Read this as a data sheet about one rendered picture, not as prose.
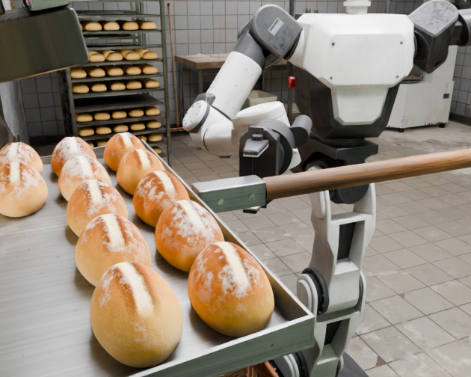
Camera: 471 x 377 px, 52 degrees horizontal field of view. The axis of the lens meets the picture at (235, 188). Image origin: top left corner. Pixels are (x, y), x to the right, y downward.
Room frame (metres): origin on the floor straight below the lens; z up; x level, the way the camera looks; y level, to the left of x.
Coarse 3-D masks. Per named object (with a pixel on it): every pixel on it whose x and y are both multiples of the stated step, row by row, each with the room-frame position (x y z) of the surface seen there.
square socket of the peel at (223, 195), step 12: (216, 180) 0.57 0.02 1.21; (228, 180) 0.57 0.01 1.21; (240, 180) 0.57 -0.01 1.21; (252, 180) 0.57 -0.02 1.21; (204, 192) 0.54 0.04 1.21; (216, 192) 0.54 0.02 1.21; (228, 192) 0.55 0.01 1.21; (240, 192) 0.56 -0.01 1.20; (252, 192) 0.56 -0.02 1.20; (264, 192) 0.57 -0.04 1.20; (216, 204) 0.54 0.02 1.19; (228, 204) 0.55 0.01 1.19; (240, 204) 0.56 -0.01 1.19; (252, 204) 0.56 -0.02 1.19; (264, 204) 0.57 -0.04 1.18
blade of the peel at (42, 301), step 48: (144, 144) 0.78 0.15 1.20; (48, 192) 0.61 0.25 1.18; (192, 192) 0.55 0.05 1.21; (0, 240) 0.47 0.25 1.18; (48, 240) 0.47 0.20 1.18; (240, 240) 0.42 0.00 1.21; (0, 288) 0.37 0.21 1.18; (48, 288) 0.37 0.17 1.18; (0, 336) 0.31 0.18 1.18; (48, 336) 0.31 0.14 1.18; (192, 336) 0.31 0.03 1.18; (288, 336) 0.29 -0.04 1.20
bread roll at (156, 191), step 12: (144, 180) 0.53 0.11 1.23; (156, 180) 0.52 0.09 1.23; (168, 180) 0.52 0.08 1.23; (144, 192) 0.51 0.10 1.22; (156, 192) 0.50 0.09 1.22; (168, 192) 0.50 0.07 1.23; (180, 192) 0.51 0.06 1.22; (144, 204) 0.50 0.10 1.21; (156, 204) 0.49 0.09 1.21; (168, 204) 0.49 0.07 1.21; (144, 216) 0.50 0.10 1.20; (156, 216) 0.49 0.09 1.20
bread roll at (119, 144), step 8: (120, 136) 0.71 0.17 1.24; (128, 136) 0.71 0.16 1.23; (112, 144) 0.70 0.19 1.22; (120, 144) 0.69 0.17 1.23; (128, 144) 0.69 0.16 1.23; (136, 144) 0.70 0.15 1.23; (104, 152) 0.72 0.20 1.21; (112, 152) 0.69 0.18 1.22; (120, 152) 0.69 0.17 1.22; (112, 160) 0.69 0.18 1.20; (120, 160) 0.68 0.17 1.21; (112, 168) 0.69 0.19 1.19
